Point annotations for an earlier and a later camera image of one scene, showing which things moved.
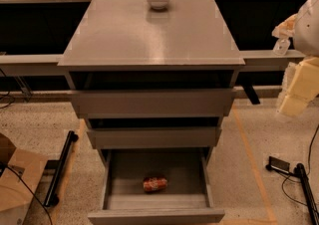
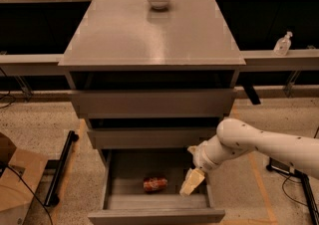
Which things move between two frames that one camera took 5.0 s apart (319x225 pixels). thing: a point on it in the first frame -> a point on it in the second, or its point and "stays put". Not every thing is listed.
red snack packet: (155, 184) stays put
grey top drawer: (155, 104) stays put
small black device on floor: (278, 165) stays put
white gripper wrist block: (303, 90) -> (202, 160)
